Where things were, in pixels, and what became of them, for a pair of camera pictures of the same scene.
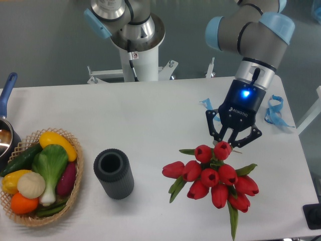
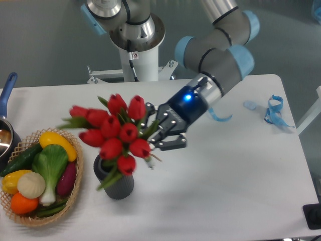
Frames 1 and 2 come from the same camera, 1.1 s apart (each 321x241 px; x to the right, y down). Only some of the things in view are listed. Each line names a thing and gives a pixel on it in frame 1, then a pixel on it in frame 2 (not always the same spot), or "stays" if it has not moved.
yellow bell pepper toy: (9, 181) stays
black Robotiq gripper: (239, 108) → (187, 106)
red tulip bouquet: (208, 173) → (119, 129)
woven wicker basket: (37, 218) stays
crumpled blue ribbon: (273, 114) stays
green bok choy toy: (50, 161) stays
